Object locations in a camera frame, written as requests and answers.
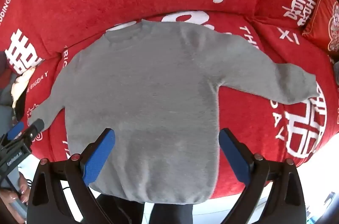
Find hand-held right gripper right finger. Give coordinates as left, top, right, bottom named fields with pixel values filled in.
left=218, top=128, right=309, bottom=224

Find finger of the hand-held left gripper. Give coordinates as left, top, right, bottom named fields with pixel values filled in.
left=19, top=119, right=45, bottom=143
left=6, top=122, right=25, bottom=141

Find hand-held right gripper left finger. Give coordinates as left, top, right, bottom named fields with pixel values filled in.
left=26, top=128, right=115, bottom=224

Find grey sweater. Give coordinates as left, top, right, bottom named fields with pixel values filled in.
left=27, top=20, right=320, bottom=205

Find person's left hand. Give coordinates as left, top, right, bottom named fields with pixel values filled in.
left=0, top=178, right=30, bottom=224

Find black cloth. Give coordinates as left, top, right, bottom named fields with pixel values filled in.
left=13, top=98, right=27, bottom=120

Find grey cloth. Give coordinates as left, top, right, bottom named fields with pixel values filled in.
left=0, top=72, right=19, bottom=134

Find cream cloth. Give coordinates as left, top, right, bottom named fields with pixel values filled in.
left=11, top=66, right=36, bottom=108

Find dark purple cloth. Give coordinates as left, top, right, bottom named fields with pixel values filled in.
left=0, top=51, right=10, bottom=73

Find person's black pants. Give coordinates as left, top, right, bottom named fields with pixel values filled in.
left=96, top=193, right=194, bottom=224

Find red embroidered cushion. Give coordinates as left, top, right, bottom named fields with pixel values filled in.
left=302, top=0, right=339, bottom=58

